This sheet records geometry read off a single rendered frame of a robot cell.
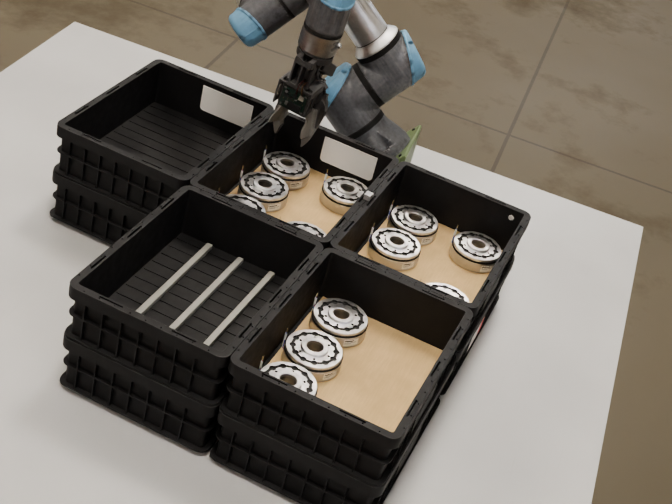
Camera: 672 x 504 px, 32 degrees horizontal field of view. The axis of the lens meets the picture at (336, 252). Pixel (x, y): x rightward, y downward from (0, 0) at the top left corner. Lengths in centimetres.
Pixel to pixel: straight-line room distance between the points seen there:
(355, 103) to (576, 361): 77
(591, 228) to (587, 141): 204
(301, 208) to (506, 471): 69
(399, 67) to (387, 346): 80
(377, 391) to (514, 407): 38
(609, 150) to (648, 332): 122
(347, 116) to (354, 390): 88
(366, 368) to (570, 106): 328
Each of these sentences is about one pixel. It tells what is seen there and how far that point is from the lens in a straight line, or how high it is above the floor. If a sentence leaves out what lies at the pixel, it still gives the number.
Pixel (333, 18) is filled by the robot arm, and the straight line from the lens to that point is 213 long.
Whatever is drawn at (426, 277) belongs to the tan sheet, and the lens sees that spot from 231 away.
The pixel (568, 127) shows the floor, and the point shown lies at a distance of 501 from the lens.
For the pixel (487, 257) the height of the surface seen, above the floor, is 86.
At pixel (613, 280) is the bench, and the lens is 277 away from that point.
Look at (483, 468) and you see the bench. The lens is 215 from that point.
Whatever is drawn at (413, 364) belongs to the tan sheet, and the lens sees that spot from 209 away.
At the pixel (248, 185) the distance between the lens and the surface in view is 239.
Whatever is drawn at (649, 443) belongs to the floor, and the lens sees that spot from 351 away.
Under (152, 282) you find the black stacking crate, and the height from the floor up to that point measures 83.
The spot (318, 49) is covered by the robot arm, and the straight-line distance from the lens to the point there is 216.
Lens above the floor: 214
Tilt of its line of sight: 34 degrees down
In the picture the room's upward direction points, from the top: 15 degrees clockwise
